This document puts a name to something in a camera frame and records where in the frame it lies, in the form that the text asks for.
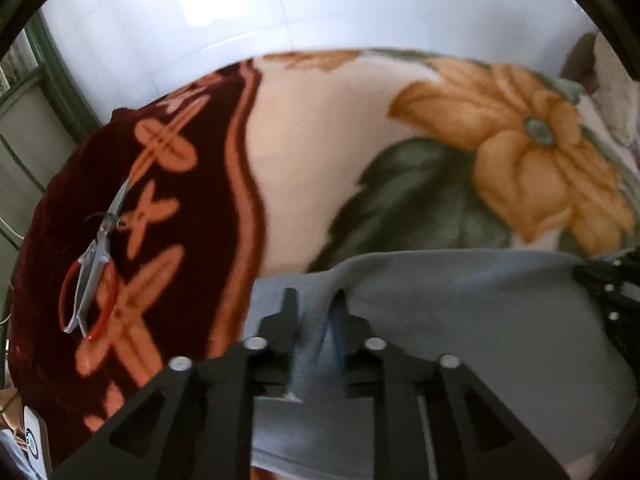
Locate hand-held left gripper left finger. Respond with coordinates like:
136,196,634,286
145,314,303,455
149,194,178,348
50,287,301,480

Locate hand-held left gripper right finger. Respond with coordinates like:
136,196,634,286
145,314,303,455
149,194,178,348
331,288,571,480

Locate green metal frame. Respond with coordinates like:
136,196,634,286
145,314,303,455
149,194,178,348
25,12,103,143

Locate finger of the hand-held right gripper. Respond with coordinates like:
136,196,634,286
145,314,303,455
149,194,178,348
572,247,640,367

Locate floral printed blanket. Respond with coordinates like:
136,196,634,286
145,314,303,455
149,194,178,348
10,49,640,471

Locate white cable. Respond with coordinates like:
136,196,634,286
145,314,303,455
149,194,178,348
0,216,25,242

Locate grey-blue pants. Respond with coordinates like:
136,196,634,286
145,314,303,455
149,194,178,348
247,249,633,480

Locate red-handled scissors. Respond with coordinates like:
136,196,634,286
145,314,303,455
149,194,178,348
59,177,132,342

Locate pile of clothes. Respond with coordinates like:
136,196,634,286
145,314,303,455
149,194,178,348
592,32,640,146

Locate white device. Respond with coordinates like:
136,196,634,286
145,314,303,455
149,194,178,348
22,404,54,477

